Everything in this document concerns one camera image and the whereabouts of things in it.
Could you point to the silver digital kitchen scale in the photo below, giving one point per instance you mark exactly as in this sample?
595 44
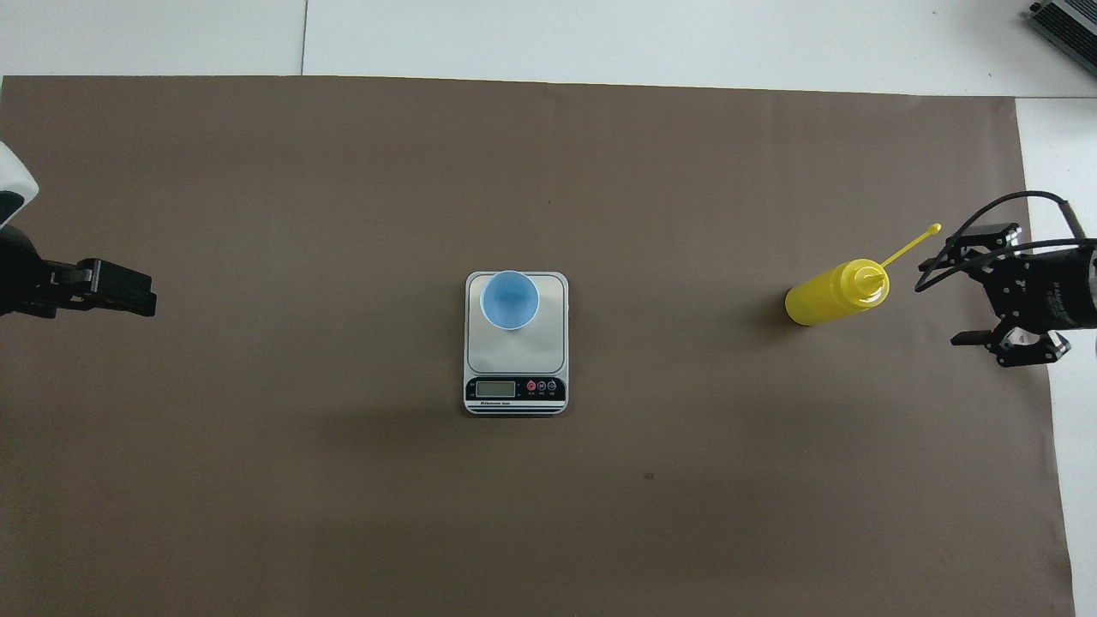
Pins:
514 360

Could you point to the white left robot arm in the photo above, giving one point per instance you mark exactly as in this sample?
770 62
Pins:
13 180

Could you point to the light blue plastic cup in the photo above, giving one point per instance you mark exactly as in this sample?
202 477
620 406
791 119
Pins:
510 300

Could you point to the brown paper table mat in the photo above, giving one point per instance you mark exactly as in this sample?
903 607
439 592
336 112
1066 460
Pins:
343 171

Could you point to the yellow squeeze bottle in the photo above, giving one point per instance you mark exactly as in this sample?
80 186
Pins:
823 296

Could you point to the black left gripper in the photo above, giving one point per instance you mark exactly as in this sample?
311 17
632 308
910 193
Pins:
21 278

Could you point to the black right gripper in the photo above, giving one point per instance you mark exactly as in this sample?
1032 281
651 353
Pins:
1046 291

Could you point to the grey ribbed metal device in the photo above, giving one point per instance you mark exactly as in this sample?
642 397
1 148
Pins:
1071 21

